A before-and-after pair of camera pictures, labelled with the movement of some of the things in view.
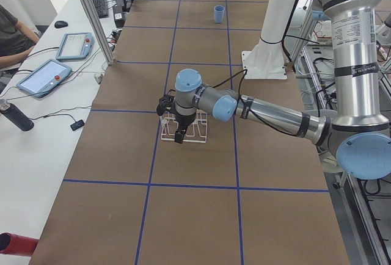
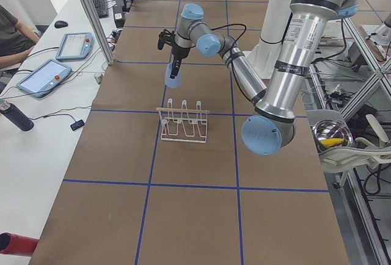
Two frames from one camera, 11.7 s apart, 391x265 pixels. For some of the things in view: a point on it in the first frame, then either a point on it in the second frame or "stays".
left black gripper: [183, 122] to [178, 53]
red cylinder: [13, 244] stays
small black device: [77, 124] stays
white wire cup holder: [196, 132] stays
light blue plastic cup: [219, 13] to [173, 82]
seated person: [16, 39] stays
